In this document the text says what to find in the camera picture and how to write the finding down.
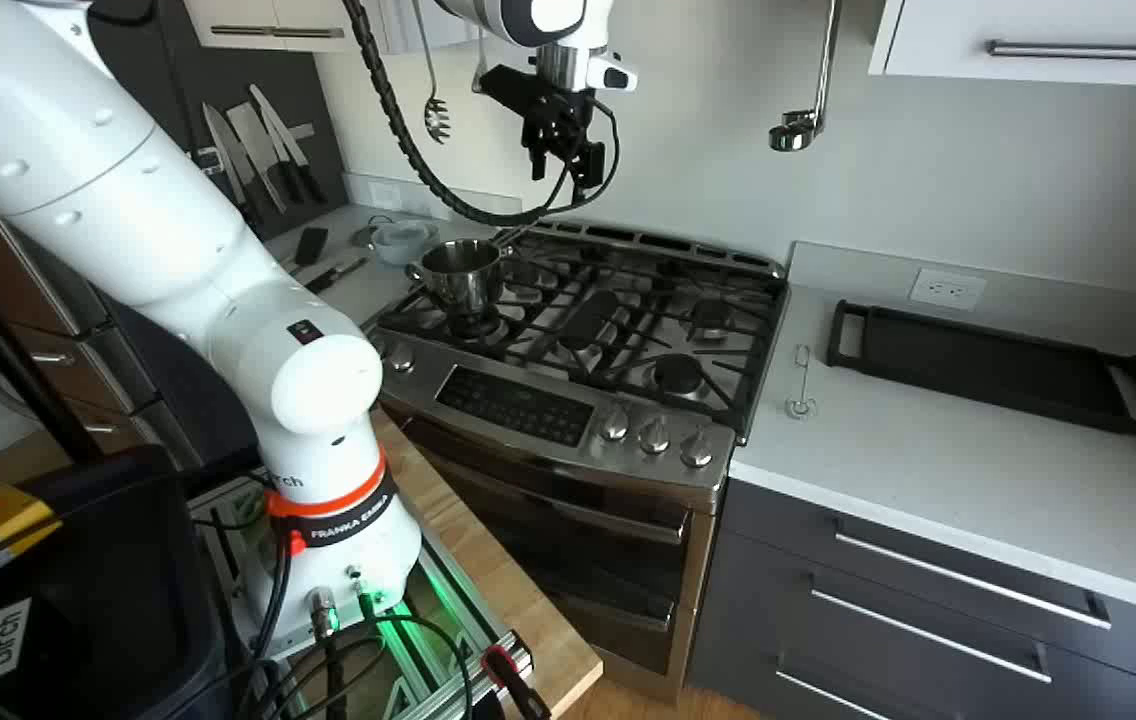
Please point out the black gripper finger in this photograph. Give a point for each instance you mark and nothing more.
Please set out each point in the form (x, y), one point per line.
(584, 170)
(538, 153)

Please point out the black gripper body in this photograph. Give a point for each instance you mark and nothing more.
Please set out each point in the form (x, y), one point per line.
(546, 111)

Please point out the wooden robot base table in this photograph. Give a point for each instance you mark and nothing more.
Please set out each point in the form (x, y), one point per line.
(561, 661)

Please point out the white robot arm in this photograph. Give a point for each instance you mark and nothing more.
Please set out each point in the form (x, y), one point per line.
(111, 195)

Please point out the glass bowl on counter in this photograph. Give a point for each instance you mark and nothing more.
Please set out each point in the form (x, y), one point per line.
(401, 238)

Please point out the black phone on counter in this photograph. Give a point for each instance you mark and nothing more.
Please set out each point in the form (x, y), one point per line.
(310, 244)

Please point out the hanging pasta spoon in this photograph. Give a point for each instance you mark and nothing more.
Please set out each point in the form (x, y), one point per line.
(436, 123)

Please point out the stainless steel pot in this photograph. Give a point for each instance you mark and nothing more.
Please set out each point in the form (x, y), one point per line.
(463, 276)

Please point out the stainless steel gas stove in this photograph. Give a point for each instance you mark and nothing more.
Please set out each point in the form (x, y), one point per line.
(593, 417)

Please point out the white upper cabinet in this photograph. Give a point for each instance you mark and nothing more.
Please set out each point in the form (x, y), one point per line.
(1038, 43)

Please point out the dark grey drawer cabinet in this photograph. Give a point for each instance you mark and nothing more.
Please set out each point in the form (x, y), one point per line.
(822, 613)

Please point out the black griddle tray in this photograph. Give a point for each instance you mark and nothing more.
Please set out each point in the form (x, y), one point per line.
(1009, 369)

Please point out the black control box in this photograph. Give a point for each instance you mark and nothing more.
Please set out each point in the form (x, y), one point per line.
(114, 617)

